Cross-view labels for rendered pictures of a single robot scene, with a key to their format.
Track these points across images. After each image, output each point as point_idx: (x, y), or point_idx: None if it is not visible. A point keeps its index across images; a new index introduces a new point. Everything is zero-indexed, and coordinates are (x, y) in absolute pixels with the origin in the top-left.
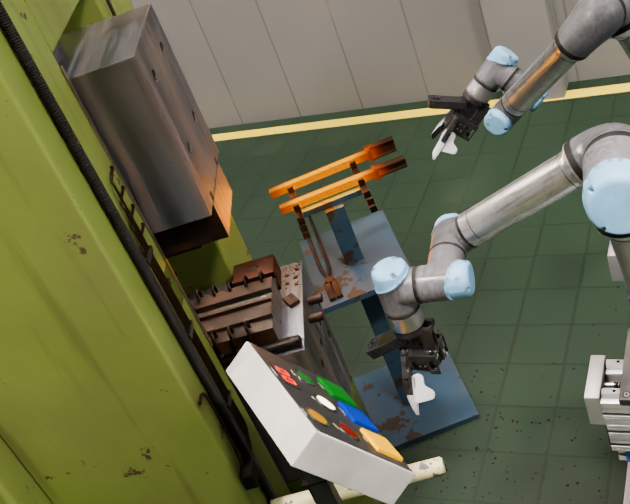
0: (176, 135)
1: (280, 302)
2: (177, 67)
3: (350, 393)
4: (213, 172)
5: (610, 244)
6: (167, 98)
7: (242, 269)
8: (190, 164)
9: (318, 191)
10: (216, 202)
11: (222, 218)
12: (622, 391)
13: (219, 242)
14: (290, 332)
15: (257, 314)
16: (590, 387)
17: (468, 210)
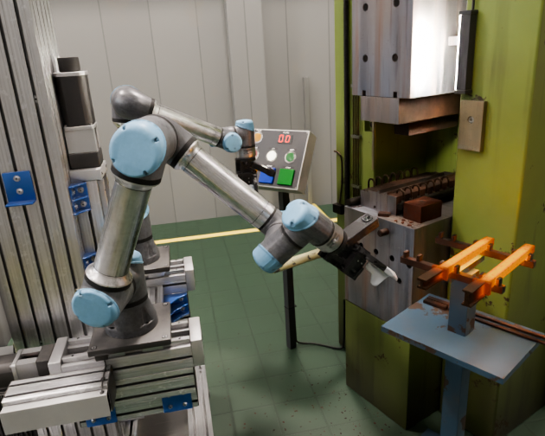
0: (355, 42)
1: (389, 211)
2: (406, 24)
3: (387, 319)
4: (381, 92)
5: (198, 323)
6: (367, 24)
7: (430, 200)
8: (355, 62)
9: (471, 249)
10: (365, 99)
11: (363, 109)
12: (167, 246)
13: (457, 186)
14: (363, 208)
15: (376, 188)
16: (189, 259)
17: (214, 125)
